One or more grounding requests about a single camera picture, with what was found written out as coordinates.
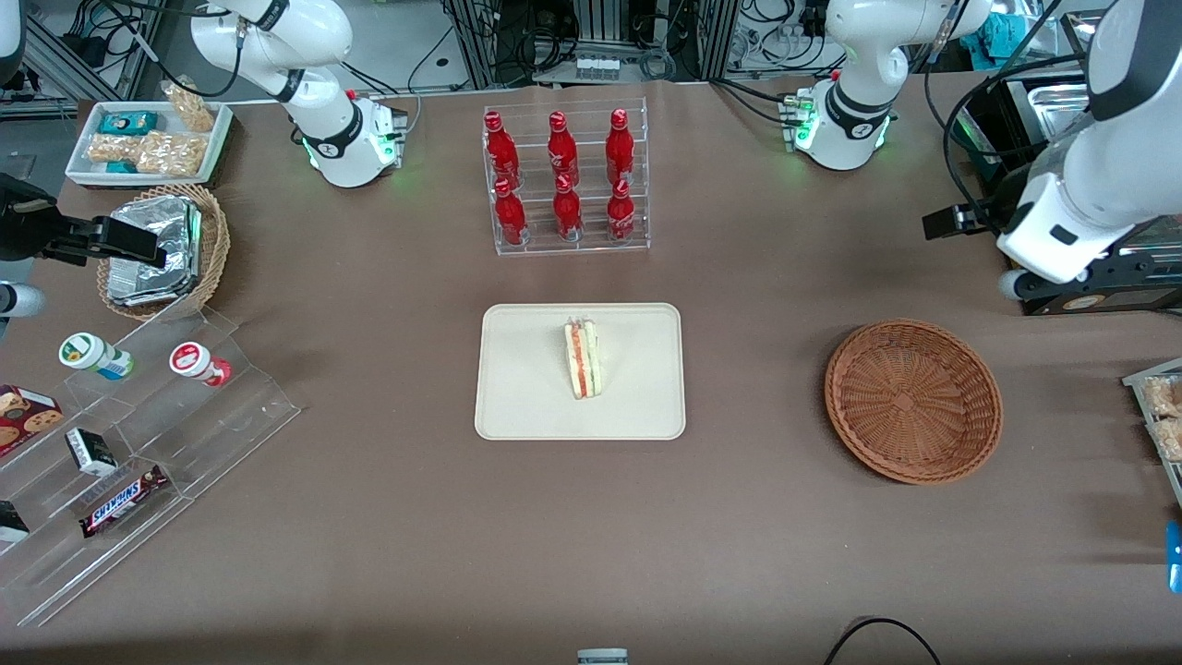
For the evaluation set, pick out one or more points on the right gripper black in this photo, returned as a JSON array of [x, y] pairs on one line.
[[20, 228]]

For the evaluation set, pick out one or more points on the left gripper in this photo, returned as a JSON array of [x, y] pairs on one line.
[[995, 215]]

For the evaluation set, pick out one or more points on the triangular sandwich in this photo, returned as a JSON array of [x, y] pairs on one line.
[[584, 360]]

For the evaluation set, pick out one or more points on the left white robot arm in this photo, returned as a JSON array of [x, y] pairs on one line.
[[1136, 157]]

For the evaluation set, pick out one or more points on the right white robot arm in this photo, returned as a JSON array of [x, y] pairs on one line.
[[314, 102]]

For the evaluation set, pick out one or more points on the light tan wicker basket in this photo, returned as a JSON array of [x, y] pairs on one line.
[[217, 249]]

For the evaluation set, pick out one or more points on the white rectangular snack tray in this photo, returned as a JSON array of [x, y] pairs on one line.
[[155, 118]]

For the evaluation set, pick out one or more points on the brown round wicker basket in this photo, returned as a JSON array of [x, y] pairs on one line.
[[910, 402]]

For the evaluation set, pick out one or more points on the metal snack tray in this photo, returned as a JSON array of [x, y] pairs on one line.
[[1171, 476]]

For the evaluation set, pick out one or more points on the beige plastic tray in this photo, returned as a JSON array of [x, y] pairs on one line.
[[526, 369]]

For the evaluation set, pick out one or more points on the foil wrapped packages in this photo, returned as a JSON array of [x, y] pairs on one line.
[[148, 245]]

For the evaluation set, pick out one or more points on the teal snack packet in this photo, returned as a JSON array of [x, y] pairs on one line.
[[120, 167], [126, 122]]

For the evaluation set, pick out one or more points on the clear bag of crackers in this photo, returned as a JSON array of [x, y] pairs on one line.
[[1171, 439], [171, 152], [111, 148], [1162, 395], [189, 106]]

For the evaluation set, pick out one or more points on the black control box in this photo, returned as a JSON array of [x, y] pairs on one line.
[[988, 129]]

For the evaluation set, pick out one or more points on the green lidded yogurt cup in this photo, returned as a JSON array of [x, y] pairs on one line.
[[83, 351]]

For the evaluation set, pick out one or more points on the red lidded yogurt cup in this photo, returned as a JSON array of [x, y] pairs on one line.
[[189, 358]]

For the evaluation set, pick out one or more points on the steel pan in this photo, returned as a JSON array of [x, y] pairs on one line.
[[1057, 102]]

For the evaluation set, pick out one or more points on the black glass cabinet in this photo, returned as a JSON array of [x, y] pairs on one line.
[[1136, 277]]

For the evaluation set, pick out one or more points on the teal cloth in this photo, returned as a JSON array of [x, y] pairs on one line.
[[997, 37]]

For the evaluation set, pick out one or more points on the red cookie box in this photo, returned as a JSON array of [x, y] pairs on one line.
[[23, 416]]

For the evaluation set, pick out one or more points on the clear acrylic stepped display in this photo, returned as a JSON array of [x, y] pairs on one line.
[[231, 406]]

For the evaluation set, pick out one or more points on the small black carton box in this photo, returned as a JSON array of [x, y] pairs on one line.
[[90, 453]]

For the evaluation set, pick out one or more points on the Snickers chocolate bar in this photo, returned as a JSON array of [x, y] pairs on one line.
[[120, 503]]

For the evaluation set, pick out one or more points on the red cola bottle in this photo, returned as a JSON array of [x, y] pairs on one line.
[[509, 214], [621, 212], [500, 148], [619, 146], [566, 211], [560, 148]]

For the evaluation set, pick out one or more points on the clear acrylic bottle rack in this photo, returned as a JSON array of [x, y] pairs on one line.
[[589, 242]]

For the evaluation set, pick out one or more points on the white connector strip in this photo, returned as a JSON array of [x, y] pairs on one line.
[[598, 67]]

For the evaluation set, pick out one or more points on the blue plastic object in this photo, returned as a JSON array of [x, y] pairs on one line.
[[1175, 559]]

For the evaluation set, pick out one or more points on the grey device edge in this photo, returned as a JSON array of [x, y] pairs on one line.
[[602, 658]]

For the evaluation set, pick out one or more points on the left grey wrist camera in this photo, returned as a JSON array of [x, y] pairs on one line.
[[1013, 283]]

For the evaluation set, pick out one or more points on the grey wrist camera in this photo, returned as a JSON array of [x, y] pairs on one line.
[[1013, 283], [17, 300]]

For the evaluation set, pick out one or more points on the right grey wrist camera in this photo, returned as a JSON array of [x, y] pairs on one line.
[[17, 300]]

